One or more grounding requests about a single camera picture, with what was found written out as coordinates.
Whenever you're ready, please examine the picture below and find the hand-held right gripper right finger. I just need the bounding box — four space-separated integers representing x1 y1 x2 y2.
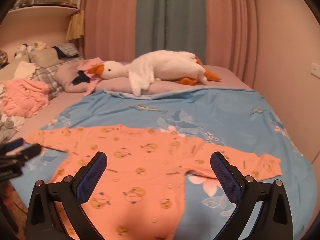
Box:
210 151 293 240

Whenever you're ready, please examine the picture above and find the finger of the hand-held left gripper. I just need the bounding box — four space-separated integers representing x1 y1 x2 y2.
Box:
0 137 25 157
11 144 42 166

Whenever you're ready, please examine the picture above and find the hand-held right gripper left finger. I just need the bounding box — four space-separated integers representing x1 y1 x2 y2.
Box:
26 151 108 240

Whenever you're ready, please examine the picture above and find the orange printed baby romper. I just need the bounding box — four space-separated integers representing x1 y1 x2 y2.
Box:
26 124 282 240

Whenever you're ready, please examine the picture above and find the grey patterned clothes pile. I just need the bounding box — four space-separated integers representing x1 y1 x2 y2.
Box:
0 112 25 143

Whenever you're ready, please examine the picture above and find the pink bed sheet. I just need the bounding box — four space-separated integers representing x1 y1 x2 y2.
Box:
0 61 254 140

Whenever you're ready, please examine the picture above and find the dark reddish patterned cloth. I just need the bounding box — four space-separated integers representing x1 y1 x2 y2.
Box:
0 180 29 233

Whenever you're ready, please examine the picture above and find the pink quilted blanket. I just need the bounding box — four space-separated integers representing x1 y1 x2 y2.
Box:
2 78 50 118

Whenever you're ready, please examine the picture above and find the blue floral blanket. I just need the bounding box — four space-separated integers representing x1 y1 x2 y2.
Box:
11 86 314 240

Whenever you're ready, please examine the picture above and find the grey plaid pillow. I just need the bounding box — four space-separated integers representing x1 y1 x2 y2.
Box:
34 57 84 100

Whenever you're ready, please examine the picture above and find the white cloth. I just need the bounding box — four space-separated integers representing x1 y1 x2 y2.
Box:
16 61 38 79

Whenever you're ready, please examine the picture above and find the colourful patterned cloth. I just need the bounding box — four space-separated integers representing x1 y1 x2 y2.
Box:
0 50 9 68

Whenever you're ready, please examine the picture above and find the dark navy garment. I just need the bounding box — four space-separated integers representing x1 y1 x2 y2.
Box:
72 70 92 85

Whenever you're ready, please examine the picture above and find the mauve long pillow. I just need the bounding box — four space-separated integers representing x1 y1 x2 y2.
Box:
55 62 253 97

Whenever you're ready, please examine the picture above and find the beige cushion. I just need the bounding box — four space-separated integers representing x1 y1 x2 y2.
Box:
28 47 63 67

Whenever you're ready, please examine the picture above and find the black and white plush toy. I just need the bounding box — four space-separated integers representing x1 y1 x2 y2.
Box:
14 44 34 59

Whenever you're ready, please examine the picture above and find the beige plush toy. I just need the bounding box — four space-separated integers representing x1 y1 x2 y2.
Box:
32 41 49 51

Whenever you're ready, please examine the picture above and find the folded plaid cloth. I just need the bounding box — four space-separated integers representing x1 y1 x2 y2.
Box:
52 43 80 58

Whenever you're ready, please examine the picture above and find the white goose plush toy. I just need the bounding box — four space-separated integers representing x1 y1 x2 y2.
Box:
92 51 222 97

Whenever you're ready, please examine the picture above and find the yellow fringed cloth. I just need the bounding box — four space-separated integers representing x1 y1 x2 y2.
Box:
66 10 85 40

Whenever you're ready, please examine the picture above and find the pink curtain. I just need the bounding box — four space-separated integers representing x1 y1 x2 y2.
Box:
82 0 138 64
202 0 266 80

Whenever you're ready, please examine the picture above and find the teal curtain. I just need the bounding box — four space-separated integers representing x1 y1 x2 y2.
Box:
135 0 207 64

